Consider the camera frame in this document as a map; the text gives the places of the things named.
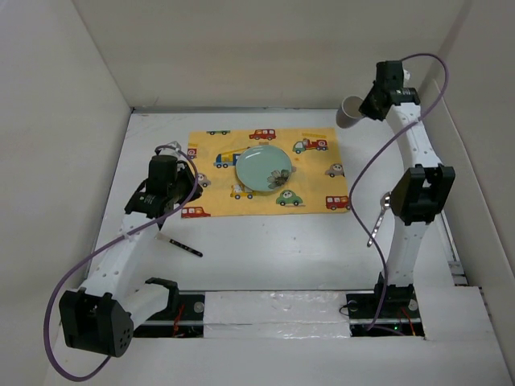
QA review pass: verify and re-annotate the silver metal spoon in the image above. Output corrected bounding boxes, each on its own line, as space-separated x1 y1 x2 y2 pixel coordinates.
366 192 390 248

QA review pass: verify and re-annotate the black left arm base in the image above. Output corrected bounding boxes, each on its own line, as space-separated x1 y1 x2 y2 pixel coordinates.
134 277 205 339

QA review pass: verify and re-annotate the green ceramic plate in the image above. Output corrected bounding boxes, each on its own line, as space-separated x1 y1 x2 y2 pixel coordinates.
236 145 293 192

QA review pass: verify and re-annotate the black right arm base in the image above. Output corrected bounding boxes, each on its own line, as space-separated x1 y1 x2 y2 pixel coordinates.
339 275 425 337

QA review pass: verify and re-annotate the lavender ceramic mug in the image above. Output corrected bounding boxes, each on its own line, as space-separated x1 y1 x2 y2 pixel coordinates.
336 96 365 129

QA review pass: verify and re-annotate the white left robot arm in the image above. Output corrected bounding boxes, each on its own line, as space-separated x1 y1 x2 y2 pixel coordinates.
59 142 202 357

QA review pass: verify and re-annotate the black-handled metal fork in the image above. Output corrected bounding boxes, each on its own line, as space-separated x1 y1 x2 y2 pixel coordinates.
156 232 204 258

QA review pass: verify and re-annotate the aluminium table edge rail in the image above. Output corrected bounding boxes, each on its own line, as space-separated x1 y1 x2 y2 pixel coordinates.
132 106 328 114

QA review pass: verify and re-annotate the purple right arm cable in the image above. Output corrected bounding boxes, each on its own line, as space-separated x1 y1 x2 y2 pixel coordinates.
348 52 451 333

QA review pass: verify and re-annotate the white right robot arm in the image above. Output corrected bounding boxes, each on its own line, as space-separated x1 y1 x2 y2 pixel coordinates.
360 60 455 317

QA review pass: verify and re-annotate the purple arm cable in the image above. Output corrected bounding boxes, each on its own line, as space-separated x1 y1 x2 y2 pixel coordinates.
348 52 451 333
43 143 200 382

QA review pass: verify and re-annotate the yellow car-print cloth placemat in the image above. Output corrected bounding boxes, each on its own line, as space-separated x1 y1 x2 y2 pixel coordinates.
181 127 349 219

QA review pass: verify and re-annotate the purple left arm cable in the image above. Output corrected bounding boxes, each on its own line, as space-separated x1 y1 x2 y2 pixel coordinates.
43 143 200 382

